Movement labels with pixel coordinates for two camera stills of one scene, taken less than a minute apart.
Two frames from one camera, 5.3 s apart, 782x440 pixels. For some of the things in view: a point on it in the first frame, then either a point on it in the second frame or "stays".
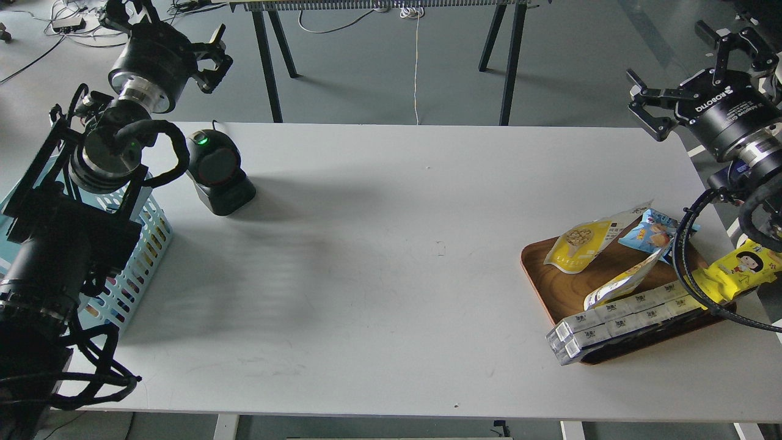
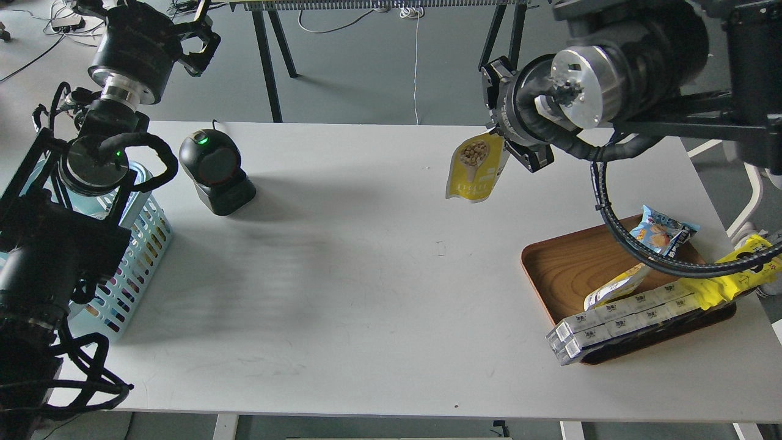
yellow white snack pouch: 572,246 → 476,161
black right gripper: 724,113 → 527,106
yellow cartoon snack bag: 747,266 stays
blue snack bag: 654,233 stays
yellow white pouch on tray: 623,284 stays
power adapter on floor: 68,25 stays
